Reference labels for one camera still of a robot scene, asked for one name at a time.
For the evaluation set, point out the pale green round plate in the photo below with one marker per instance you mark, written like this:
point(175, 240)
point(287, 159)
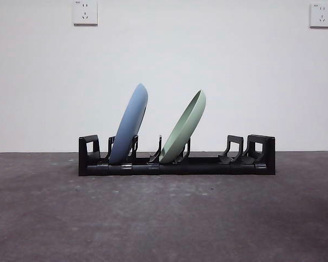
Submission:
point(183, 131)

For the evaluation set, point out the blue round plate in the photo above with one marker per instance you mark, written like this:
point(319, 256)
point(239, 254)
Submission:
point(128, 125)

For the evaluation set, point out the black plastic plate rack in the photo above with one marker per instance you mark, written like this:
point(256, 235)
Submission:
point(207, 167)

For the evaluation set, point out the white wall socket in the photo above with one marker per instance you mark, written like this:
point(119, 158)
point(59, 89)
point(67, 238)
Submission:
point(321, 16)
point(84, 13)

